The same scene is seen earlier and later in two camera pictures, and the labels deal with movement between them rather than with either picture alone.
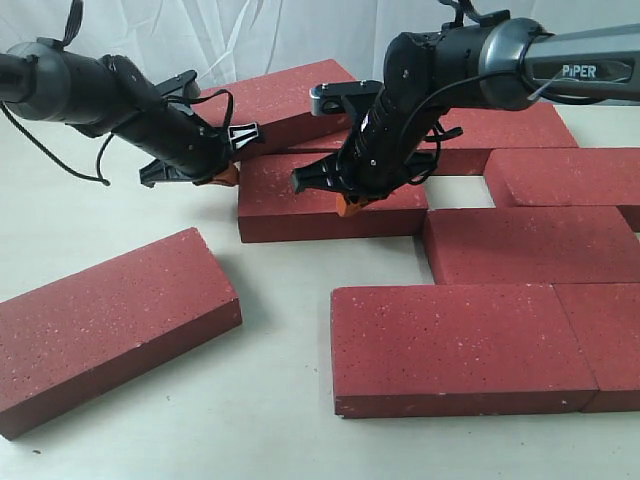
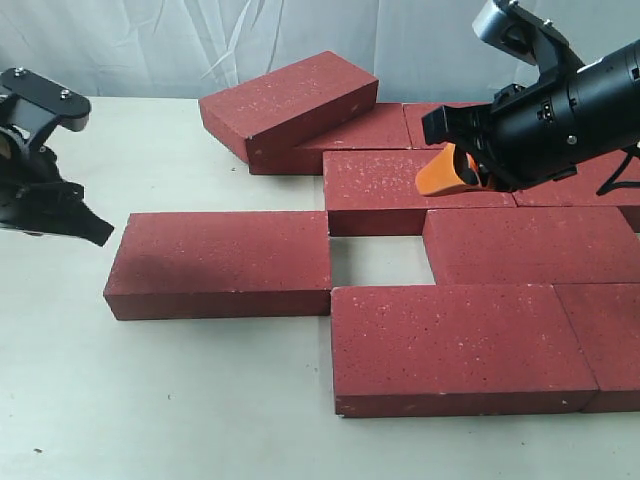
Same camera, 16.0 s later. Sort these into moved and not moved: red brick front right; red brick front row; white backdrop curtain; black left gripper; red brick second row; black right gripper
Moved: black left gripper; black right gripper
Not moved: white backdrop curtain; red brick front right; red brick second row; red brick front row
